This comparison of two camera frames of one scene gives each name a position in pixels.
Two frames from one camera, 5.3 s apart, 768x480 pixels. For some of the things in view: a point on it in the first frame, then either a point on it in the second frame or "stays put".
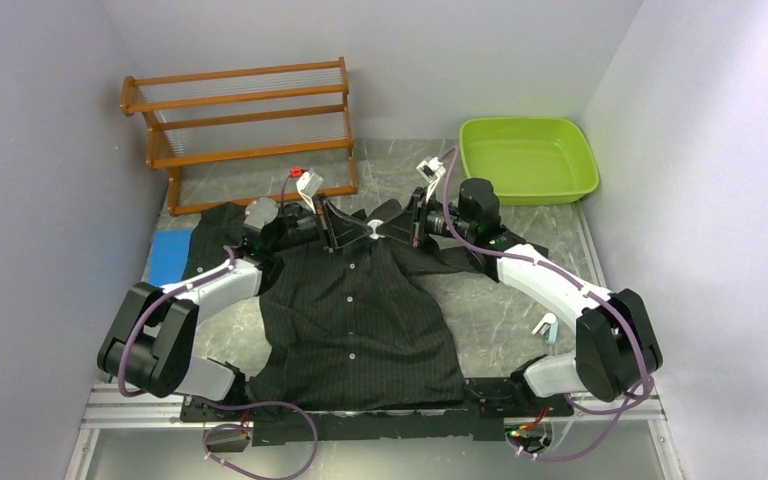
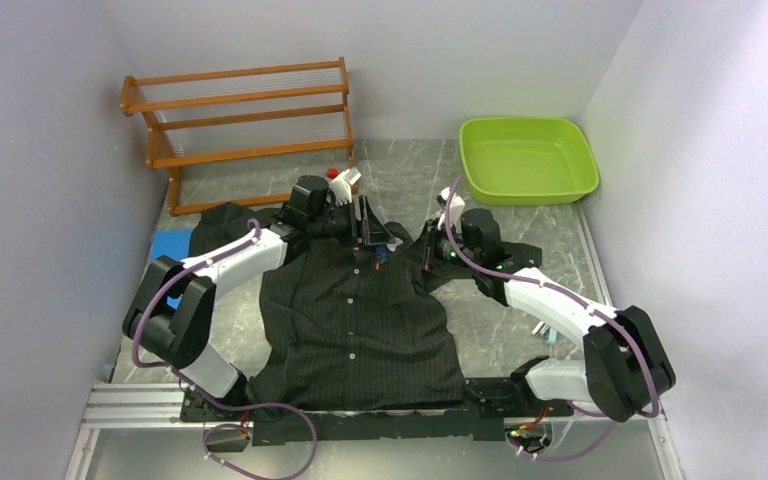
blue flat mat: (169, 251) stays put
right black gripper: (410, 226) to (432, 237)
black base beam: (479, 417) stays put
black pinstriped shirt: (361, 316) stays put
